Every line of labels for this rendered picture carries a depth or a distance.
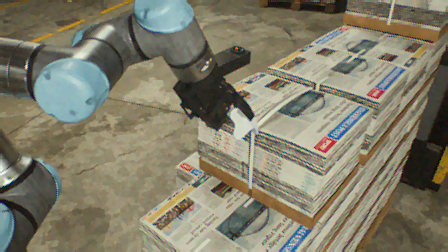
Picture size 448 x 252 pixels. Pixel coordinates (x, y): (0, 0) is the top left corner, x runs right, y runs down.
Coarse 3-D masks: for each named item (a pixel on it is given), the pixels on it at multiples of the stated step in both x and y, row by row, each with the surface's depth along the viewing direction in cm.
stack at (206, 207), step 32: (384, 160) 140; (192, 192) 103; (224, 192) 103; (352, 192) 115; (384, 192) 172; (160, 224) 93; (192, 224) 93; (224, 224) 93; (256, 224) 93; (288, 224) 93; (320, 224) 95; (352, 224) 130
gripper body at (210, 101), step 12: (216, 72) 62; (180, 84) 63; (192, 84) 61; (204, 84) 61; (216, 84) 66; (228, 84) 67; (180, 96) 65; (192, 96) 62; (204, 96) 65; (216, 96) 66; (228, 96) 68; (192, 108) 66; (204, 108) 67; (216, 108) 66; (228, 108) 70; (204, 120) 68; (216, 120) 69
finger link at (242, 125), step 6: (234, 108) 71; (234, 114) 71; (240, 114) 72; (234, 120) 71; (240, 120) 72; (246, 120) 72; (252, 120) 72; (240, 126) 72; (246, 126) 73; (252, 126) 73; (234, 132) 71; (240, 132) 72; (246, 132) 73; (240, 138) 72
